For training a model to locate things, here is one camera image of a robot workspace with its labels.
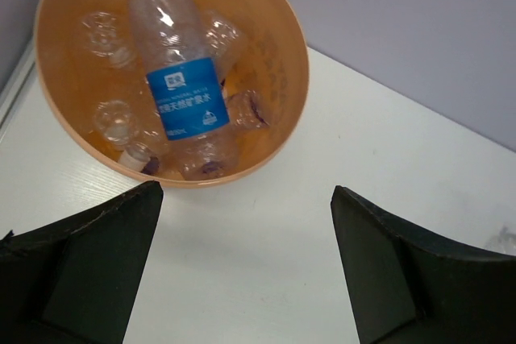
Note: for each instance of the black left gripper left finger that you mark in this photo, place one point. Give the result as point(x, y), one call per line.
point(76, 280)

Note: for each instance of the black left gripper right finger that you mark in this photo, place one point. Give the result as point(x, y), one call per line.
point(407, 284)

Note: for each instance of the clear bottle white cap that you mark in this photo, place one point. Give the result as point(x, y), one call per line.
point(139, 138)

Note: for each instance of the blue label plastic bottle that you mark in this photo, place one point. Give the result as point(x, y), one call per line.
point(171, 42)

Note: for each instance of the crushed clear bottle blue cap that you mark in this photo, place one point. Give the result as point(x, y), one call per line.
point(247, 111)

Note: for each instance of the clear plastic bottle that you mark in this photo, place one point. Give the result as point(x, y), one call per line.
point(102, 34)

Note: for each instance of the orange plastic bin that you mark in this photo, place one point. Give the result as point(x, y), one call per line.
point(276, 63)

